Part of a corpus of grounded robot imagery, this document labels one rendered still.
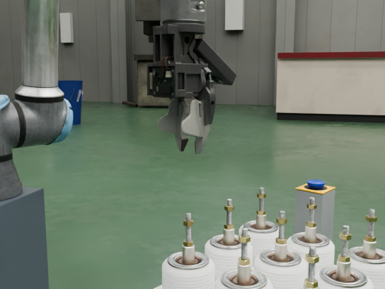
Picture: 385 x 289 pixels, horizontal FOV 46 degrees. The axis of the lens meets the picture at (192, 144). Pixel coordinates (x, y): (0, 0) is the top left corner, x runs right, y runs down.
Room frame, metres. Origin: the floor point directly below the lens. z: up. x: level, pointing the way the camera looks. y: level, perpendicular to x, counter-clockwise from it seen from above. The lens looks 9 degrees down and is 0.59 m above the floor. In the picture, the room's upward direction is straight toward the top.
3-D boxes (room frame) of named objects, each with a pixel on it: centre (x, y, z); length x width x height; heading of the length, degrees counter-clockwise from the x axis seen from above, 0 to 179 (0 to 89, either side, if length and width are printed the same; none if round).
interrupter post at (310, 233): (0.87, -0.24, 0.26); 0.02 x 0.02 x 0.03
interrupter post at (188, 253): (0.77, 0.01, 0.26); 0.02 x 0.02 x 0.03
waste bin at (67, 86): (5.10, 1.45, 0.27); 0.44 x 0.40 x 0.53; 127
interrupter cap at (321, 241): (0.87, -0.24, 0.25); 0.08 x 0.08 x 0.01
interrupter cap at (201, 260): (0.77, 0.01, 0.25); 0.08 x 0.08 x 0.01
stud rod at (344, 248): (0.70, -0.25, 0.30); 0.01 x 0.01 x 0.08
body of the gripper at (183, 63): (0.75, 0.02, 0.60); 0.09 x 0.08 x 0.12; 135
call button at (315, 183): (1.05, -0.30, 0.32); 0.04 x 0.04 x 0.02
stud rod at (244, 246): (0.69, -0.08, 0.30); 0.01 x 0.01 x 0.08
